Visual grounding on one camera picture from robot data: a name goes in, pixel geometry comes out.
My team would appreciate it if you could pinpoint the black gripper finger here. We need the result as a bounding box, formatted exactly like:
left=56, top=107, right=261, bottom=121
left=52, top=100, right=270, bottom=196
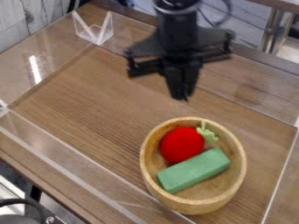
left=182, top=62, right=201, bottom=99
left=164, top=66, right=185, bottom=101

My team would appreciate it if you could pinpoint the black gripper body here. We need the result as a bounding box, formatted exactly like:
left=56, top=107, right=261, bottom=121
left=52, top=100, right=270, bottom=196
left=124, top=9, right=234, bottom=77

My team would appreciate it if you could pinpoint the red plush fruit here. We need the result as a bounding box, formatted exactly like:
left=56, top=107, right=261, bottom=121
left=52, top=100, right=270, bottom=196
left=158, top=119, right=220, bottom=165

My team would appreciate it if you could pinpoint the wooden bowl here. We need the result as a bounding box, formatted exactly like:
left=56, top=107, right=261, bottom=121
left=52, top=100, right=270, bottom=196
left=140, top=117, right=246, bottom=214

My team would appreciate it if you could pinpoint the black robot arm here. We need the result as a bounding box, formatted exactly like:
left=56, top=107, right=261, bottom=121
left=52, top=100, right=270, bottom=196
left=124, top=0, right=234, bottom=101

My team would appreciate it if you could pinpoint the metal stand in background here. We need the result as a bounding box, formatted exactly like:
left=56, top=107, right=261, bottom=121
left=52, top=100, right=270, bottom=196
left=260, top=9, right=294, bottom=54

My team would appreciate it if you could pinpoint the green rectangular block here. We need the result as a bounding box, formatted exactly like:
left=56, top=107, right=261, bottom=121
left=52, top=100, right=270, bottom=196
left=156, top=147, right=230, bottom=194

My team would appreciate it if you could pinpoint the black table leg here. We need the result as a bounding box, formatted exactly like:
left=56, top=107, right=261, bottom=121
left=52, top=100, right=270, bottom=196
left=29, top=185, right=42, bottom=202

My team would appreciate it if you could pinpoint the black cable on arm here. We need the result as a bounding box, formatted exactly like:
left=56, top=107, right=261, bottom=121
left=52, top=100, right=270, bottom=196
left=196, top=0, right=233, bottom=29

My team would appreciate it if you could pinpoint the clear acrylic corner bracket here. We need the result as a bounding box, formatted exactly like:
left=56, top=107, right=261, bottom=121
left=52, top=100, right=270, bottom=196
left=72, top=11, right=113, bottom=46

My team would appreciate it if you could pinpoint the clear acrylic front wall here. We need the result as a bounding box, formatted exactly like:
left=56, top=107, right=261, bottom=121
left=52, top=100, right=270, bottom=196
left=0, top=100, right=194, bottom=224

